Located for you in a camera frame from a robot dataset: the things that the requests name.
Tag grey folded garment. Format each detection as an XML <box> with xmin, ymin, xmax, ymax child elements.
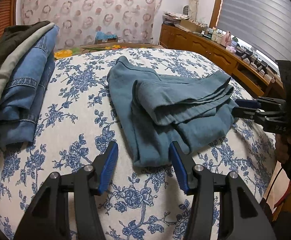
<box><xmin>0</xmin><ymin>23</ymin><xmax>54</xmax><ymax>99</ymax></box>

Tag pink tissue box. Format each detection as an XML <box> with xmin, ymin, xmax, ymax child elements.
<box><xmin>226</xmin><ymin>46</ymin><xmax>236</xmax><ymax>54</ymax></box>

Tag cardboard box on cabinet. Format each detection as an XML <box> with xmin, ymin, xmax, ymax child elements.
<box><xmin>179</xmin><ymin>20</ymin><xmax>207</xmax><ymax>33</ymax></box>

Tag pink bottle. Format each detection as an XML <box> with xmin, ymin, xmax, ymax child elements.
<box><xmin>220</xmin><ymin>31</ymin><xmax>232</xmax><ymax>47</ymax></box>

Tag brown wooden sideboard cabinet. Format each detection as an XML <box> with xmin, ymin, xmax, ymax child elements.
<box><xmin>159</xmin><ymin>24</ymin><xmax>286</xmax><ymax>99</ymax></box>

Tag light blue folded jeans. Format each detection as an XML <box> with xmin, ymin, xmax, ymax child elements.
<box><xmin>0</xmin><ymin>24</ymin><xmax>61</xmax><ymax>133</ymax></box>

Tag teal blue shorts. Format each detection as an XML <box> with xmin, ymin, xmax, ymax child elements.
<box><xmin>107</xmin><ymin>56</ymin><xmax>235</xmax><ymax>167</ymax></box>

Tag cardboard box with blue bag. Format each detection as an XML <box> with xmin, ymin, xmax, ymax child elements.
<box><xmin>95</xmin><ymin>31</ymin><xmax>118</xmax><ymax>44</ymax></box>

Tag black folded garment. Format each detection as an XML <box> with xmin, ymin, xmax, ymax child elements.
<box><xmin>0</xmin><ymin>21</ymin><xmax>50</xmax><ymax>66</ymax></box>

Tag dark blue folded jeans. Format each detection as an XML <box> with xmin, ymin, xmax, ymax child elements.
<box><xmin>0</xmin><ymin>55</ymin><xmax>55</xmax><ymax>147</ymax></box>

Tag stack of papers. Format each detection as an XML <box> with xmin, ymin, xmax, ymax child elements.
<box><xmin>162</xmin><ymin>11</ymin><xmax>190</xmax><ymax>25</ymax></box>

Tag person's right hand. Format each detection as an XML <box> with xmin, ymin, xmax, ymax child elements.
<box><xmin>274</xmin><ymin>134</ymin><xmax>291</xmax><ymax>164</ymax></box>

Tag pink circle pattern curtain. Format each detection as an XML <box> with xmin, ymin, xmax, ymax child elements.
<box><xmin>20</xmin><ymin>0</ymin><xmax>162</xmax><ymax>49</ymax></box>

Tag black handheld device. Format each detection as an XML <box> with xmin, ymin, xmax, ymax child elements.
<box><xmin>235</xmin><ymin>48</ymin><xmax>253</xmax><ymax>63</ymax></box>

